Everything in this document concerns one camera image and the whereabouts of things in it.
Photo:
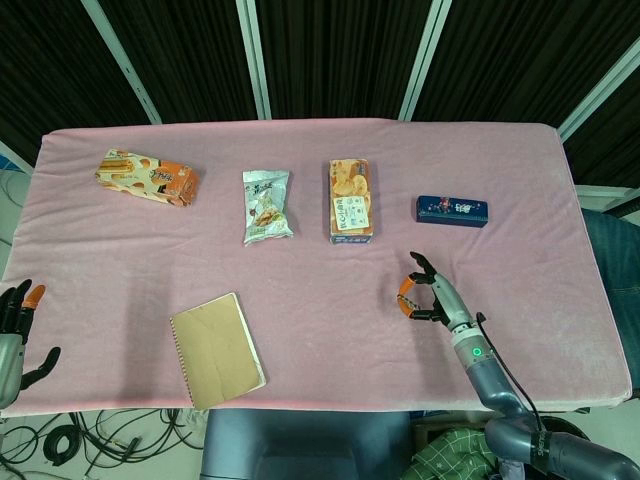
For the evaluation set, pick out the brown spiral notebook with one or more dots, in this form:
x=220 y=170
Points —
x=215 y=350

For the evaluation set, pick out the long orange biscuit box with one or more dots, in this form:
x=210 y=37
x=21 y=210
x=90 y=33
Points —
x=145 y=177

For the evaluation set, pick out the blue denim trouser leg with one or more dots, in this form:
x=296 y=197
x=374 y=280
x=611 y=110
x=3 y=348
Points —
x=620 y=280

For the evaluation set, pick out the dark blue floral case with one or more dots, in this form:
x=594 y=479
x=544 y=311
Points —
x=452 y=211

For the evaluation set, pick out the green plaid cloth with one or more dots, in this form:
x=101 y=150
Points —
x=450 y=457

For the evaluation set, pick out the white green snack bag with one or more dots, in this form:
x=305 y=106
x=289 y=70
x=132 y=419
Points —
x=265 y=210

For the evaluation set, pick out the black pleated curtain panel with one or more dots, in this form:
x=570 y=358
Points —
x=525 y=55
x=50 y=70
x=340 y=55
x=185 y=55
x=610 y=150

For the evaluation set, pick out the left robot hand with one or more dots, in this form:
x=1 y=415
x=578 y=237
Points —
x=10 y=360

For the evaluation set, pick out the black waste bin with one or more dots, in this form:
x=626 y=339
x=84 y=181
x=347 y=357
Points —
x=570 y=425

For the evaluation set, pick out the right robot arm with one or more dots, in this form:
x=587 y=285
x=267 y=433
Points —
x=490 y=380

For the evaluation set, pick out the blue orange cookie box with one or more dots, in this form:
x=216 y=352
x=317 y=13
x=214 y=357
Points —
x=351 y=200

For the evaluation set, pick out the pink foam table mat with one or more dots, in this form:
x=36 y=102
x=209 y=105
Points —
x=310 y=280

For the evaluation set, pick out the grey blue robot torso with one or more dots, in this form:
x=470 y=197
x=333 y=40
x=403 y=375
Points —
x=300 y=445

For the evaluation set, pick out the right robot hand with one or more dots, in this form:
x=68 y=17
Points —
x=450 y=302

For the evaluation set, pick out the white screen frame post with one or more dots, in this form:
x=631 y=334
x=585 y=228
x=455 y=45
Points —
x=600 y=90
x=122 y=62
x=425 y=60
x=255 y=60
x=15 y=155

